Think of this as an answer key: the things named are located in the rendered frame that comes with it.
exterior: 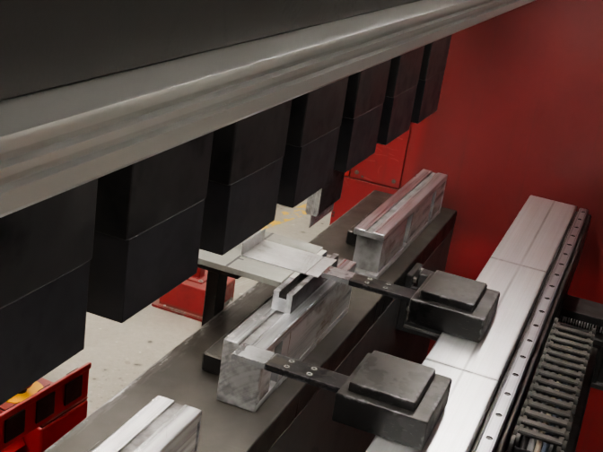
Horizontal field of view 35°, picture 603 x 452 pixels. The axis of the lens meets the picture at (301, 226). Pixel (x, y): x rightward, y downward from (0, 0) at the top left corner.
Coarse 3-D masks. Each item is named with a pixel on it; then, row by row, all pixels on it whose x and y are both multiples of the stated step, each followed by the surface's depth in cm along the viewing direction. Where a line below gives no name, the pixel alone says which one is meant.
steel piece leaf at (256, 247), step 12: (252, 240) 151; (264, 240) 156; (252, 252) 150; (264, 252) 151; (276, 252) 152; (288, 252) 152; (300, 252) 153; (276, 264) 147; (288, 264) 148; (300, 264) 148; (312, 264) 149
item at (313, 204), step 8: (336, 176) 145; (328, 184) 142; (336, 184) 146; (320, 192) 139; (328, 192) 143; (336, 192) 147; (312, 200) 140; (320, 200) 140; (328, 200) 144; (336, 200) 148; (312, 208) 141; (320, 208) 141; (328, 208) 148; (312, 216) 142; (320, 216) 145; (312, 224) 143
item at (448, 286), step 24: (360, 288) 144; (384, 288) 143; (408, 288) 145; (432, 288) 138; (456, 288) 140; (480, 288) 141; (408, 312) 138; (432, 312) 136; (456, 312) 135; (480, 312) 136; (480, 336) 135
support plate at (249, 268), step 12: (276, 240) 157; (288, 240) 158; (300, 240) 158; (204, 252) 148; (228, 252) 149; (240, 252) 150; (312, 252) 154; (204, 264) 146; (216, 264) 145; (240, 264) 146; (252, 264) 146; (264, 264) 147; (252, 276) 143; (264, 276) 142; (276, 276) 143; (288, 276) 144
